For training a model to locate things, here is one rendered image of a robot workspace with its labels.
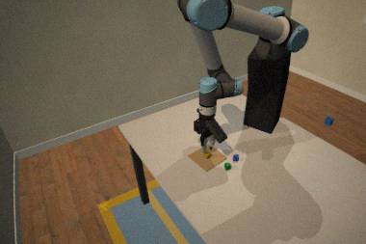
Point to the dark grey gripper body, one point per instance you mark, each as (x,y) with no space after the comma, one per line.
(199,124)

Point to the yellow die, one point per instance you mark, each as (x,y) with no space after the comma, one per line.
(207,154)

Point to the green die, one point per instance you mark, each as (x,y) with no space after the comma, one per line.
(227,166)

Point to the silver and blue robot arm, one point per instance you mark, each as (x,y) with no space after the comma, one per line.
(269,23)

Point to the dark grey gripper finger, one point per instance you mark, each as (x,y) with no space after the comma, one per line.
(203,141)
(212,140)

